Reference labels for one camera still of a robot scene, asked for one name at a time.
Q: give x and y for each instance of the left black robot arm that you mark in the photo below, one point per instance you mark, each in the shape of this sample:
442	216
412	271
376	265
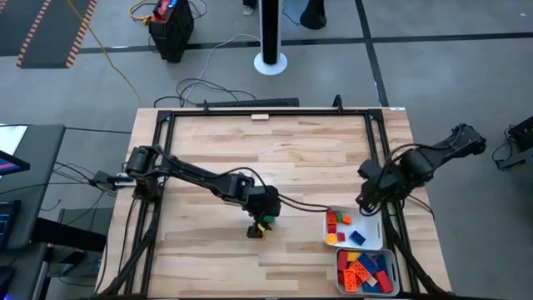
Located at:
191	175

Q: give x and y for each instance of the black desk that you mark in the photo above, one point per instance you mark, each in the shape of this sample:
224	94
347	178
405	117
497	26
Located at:
41	166

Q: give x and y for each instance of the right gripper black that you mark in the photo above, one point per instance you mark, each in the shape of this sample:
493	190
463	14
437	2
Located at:
379	179

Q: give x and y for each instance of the small green triangle block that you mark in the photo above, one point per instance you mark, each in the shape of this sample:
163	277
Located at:
339	216

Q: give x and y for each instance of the small red cube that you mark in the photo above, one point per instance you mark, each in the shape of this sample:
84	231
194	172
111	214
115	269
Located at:
332	228

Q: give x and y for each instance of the black keyboard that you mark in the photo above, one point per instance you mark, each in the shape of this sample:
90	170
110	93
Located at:
6	225

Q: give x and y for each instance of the black aluminium table frame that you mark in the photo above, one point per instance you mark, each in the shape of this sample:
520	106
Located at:
291	111

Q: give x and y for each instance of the red wedge block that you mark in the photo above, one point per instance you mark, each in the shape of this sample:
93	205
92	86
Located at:
341	237

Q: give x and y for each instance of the lit display screen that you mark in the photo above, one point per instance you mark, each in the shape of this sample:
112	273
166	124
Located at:
10	164

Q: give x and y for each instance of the person's foot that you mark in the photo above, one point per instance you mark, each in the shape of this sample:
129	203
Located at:
250	9
313	16

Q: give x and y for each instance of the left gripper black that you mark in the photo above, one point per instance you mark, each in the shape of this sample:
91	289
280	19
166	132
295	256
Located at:
264	202

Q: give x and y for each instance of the small blue toy brick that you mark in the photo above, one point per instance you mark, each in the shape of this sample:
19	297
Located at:
357	238

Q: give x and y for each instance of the blue block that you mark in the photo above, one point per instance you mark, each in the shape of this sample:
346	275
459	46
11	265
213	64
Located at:
370	289

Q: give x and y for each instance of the black crate with red top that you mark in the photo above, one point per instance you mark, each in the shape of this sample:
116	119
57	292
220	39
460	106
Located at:
171	31

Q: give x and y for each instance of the white paper sheet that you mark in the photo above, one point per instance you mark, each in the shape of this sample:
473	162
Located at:
10	139

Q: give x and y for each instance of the big orange toy brick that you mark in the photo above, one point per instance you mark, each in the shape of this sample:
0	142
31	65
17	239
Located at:
350	281
360	271

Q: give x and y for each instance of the light wooden plank block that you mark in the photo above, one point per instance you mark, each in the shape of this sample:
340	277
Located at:
370	281
260	117

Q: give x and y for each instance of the pole stand with white base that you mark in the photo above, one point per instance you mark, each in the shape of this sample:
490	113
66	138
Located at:
270	29

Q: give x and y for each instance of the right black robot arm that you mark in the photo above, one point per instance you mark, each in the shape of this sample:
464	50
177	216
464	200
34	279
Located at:
433	160

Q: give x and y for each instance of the green toy brick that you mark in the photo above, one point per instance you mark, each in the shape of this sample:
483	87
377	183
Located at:
270	219

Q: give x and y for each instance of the big yellow rectangular block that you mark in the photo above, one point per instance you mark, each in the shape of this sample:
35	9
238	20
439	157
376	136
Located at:
354	256

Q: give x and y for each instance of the long blue toy brick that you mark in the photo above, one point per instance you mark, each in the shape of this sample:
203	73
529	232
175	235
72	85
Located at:
368	263

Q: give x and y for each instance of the black mat with striped edges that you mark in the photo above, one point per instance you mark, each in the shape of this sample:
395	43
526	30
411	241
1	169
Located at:
50	33

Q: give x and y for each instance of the black power strip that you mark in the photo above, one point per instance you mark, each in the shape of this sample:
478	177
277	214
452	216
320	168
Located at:
250	102

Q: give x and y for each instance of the black low cabinet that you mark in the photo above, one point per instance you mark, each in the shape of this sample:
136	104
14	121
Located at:
75	233

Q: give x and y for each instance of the small yellow toy brick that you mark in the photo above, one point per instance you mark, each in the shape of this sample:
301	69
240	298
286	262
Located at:
332	239

